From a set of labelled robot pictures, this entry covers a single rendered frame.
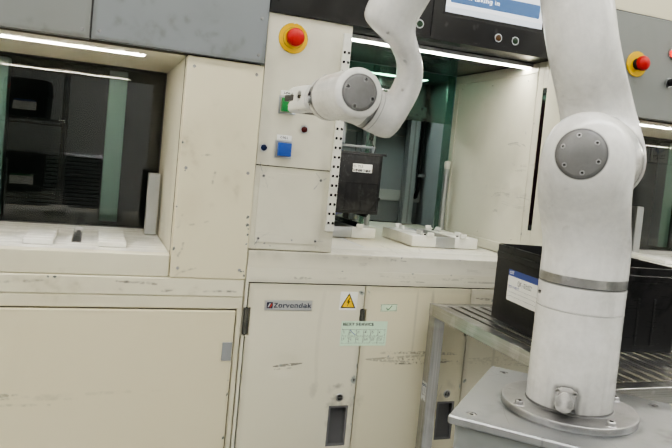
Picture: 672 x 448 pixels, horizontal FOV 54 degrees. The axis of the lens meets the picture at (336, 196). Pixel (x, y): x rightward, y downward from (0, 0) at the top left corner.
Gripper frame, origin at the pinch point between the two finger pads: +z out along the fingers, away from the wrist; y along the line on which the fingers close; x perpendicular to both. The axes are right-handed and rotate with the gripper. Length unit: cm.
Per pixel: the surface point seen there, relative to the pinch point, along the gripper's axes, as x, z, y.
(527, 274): -31, -16, 48
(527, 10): 31, 12, 60
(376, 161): -10, 44, 37
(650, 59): 24, 11, 101
